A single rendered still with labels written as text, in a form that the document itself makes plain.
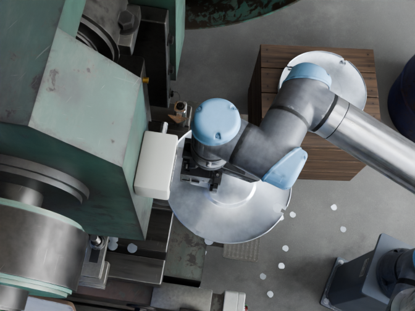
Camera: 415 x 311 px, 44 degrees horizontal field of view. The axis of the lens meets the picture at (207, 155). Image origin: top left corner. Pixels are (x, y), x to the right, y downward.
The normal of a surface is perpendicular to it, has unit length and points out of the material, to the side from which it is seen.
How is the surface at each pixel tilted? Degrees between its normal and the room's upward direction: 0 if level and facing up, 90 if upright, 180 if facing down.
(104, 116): 45
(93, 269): 0
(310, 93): 11
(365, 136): 27
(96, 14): 51
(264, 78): 0
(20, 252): 34
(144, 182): 0
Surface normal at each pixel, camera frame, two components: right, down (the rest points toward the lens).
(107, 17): 0.90, -0.02
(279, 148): 0.20, -0.39
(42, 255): 0.78, -0.11
